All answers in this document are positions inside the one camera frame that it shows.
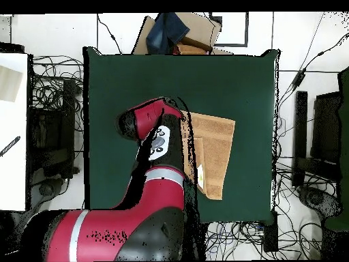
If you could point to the black power strip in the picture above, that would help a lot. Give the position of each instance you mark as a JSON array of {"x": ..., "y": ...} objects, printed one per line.
[{"x": 270, "y": 234}]

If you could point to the black upright bar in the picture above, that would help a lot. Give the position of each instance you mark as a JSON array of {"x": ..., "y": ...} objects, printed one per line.
[{"x": 300, "y": 136}]

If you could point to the folded orange-brown cloth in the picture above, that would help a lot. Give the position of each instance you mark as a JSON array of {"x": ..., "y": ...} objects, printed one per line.
[{"x": 190, "y": 49}]

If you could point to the blue denim jeans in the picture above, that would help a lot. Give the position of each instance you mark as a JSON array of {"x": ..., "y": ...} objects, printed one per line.
[{"x": 163, "y": 32}]

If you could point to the tan terry towel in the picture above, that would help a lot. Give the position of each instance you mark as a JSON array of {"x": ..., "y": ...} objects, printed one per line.
[{"x": 215, "y": 152}]

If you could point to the brown cardboard box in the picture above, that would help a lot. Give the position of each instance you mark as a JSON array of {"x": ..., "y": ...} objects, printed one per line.
[{"x": 200, "y": 27}]

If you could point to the black striped tool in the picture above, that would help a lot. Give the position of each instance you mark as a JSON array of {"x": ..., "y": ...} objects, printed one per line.
[{"x": 11, "y": 145}]

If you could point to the black flat panel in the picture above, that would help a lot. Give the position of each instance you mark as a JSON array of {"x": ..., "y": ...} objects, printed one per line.
[{"x": 325, "y": 128}]

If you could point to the beige paper sheet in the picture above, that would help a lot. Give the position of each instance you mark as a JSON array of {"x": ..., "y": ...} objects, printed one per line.
[{"x": 9, "y": 82}]

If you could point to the white desk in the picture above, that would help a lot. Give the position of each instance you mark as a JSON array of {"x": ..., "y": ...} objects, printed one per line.
[{"x": 13, "y": 177}]

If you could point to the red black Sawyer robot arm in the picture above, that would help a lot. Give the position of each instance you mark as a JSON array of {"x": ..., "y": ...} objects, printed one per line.
[{"x": 158, "y": 202}]

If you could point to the black equipment rack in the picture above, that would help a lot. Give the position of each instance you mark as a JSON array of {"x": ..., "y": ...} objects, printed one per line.
[{"x": 45, "y": 136}]

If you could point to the dark green table cloth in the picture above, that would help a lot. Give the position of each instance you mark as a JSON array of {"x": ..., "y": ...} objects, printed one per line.
[{"x": 231, "y": 82}]

